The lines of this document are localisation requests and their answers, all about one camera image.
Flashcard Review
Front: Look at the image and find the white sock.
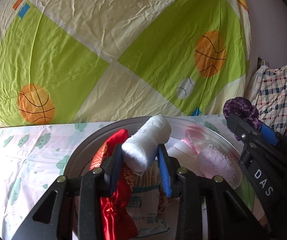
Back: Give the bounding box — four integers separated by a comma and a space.
121, 115, 172, 174

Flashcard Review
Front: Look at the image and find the green basketball bedsheet backdrop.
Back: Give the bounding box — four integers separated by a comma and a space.
0, 0, 251, 128

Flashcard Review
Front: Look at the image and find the cloud pattern table sheet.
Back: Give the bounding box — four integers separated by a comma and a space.
0, 114, 229, 240

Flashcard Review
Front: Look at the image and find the round blue cookie tin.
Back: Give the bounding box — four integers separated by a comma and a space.
63, 116, 269, 240

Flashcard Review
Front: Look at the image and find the plaid cloth pile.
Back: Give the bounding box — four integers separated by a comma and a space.
245, 64, 287, 134

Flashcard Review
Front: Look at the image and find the pink fluffy towel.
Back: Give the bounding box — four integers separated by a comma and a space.
198, 146, 242, 189

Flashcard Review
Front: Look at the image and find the purple knitted scrunchie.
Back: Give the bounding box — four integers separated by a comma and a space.
223, 97, 264, 147

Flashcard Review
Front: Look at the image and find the red gold embroidered pouch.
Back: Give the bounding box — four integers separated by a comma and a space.
89, 129, 139, 239

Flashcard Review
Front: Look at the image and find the white cloth pink trim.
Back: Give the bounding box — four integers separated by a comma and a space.
167, 131, 207, 177

